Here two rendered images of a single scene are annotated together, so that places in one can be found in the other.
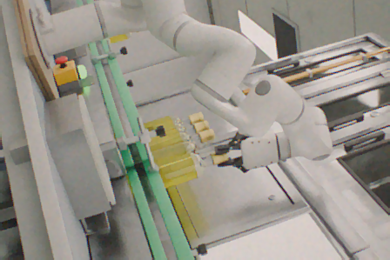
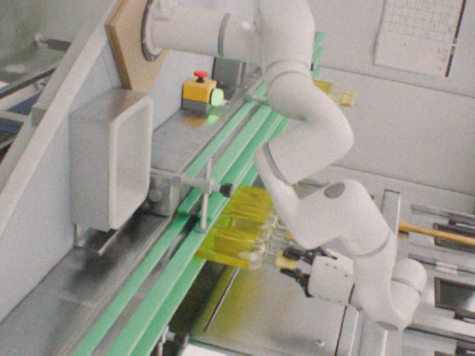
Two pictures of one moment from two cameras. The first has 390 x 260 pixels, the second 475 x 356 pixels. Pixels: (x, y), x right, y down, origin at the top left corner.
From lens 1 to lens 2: 0.39 m
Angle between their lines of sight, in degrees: 19
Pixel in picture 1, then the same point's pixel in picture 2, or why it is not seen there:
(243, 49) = (331, 129)
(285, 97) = (355, 216)
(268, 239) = not seen: outside the picture
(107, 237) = (88, 259)
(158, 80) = not seen: hidden behind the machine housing
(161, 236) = (138, 292)
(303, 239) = not seen: outside the picture
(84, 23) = (201, 28)
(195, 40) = (285, 93)
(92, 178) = (100, 185)
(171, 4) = (286, 44)
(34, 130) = (64, 98)
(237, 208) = (271, 329)
